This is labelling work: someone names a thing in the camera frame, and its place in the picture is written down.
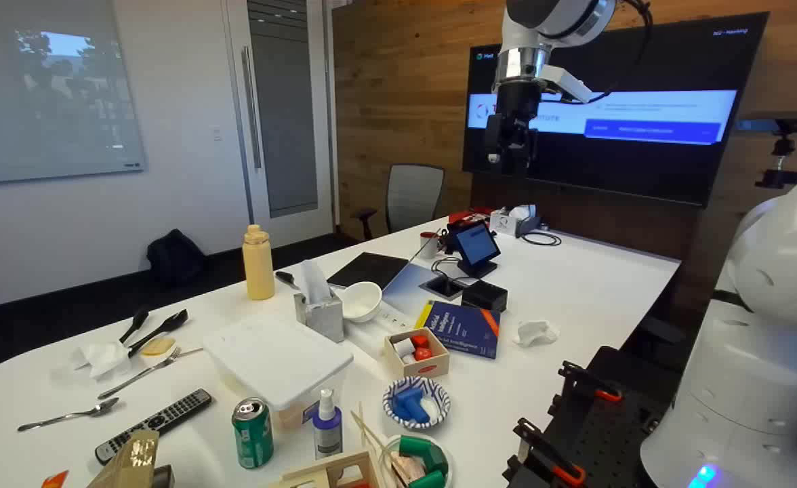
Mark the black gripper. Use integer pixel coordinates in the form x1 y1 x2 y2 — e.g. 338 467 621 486
485 82 538 173

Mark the white plastic lunchbox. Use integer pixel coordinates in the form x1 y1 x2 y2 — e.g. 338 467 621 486
202 321 351 435

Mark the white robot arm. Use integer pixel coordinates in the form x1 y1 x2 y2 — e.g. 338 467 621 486
485 0 797 488

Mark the grey office chair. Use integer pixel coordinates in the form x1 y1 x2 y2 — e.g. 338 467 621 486
385 162 445 231

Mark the small touchscreen on stand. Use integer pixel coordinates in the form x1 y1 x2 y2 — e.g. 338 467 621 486
453 222 499 276

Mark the small black box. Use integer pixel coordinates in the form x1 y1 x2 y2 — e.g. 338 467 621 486
460 283 507 316

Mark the black tablet flat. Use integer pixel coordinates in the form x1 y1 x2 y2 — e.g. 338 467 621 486
327 253 405 288

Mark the crumpled white paper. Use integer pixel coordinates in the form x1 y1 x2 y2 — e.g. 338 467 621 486
515 321 559 348

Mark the dark blue book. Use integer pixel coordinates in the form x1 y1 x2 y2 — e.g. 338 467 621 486
415 302 499 358

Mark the white ceramic bowl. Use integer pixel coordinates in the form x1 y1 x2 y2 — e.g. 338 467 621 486
338 283 381 324

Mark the wooden box with red blocks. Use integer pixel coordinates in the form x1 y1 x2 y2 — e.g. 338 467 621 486
381 329 450 381

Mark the white tissue box holder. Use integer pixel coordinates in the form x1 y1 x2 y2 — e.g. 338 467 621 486
293 261 347 343

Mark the yellow squeeze bottle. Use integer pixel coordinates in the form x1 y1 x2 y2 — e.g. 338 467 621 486
241 226 273 302

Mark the blue patterned plate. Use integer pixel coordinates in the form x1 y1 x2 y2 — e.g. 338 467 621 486
381 377 453 432

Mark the black clamp rack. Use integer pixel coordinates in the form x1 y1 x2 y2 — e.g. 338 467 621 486
500 345 691 488

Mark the plate with green items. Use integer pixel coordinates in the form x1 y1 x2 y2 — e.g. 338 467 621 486
380 435 453 488

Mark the small sanitizer bottle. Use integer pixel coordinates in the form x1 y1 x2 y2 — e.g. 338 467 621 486
311 391 342 456

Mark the black backpack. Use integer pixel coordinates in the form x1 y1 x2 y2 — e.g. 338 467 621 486
145 227 205 286

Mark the wooden crate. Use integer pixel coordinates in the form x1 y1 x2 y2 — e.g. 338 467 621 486
271 451 380 488

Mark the black plastic spatula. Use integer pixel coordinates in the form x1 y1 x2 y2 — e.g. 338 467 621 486
126 309 187 358

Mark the green soda can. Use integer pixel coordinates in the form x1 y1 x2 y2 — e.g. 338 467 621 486
229 398 273 469

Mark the yellow sponge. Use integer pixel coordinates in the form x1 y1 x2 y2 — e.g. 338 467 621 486
137 337 176 358

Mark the black plastic spoon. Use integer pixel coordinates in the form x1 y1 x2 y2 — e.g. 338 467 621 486
118 309 148 345

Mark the silver knife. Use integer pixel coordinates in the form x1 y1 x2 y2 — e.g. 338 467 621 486
98 348 202 402

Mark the crumpled white napkin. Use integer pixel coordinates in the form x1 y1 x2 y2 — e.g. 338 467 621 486
50 343 126 382

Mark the silver fork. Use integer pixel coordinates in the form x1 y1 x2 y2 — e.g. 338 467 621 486
15 395 118 432

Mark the golden paper bag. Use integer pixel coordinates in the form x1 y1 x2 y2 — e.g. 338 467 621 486
87 428 172 488

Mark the black remote control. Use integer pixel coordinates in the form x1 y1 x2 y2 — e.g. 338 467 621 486
94 389 213 467

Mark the white device with cable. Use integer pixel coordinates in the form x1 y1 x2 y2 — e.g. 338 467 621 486
489 204 560 248

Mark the wall mounted tv screen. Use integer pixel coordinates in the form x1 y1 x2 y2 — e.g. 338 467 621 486
460 11 769 208

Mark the whiteboard on wall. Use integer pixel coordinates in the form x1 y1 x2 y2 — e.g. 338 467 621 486
0 0 145 184

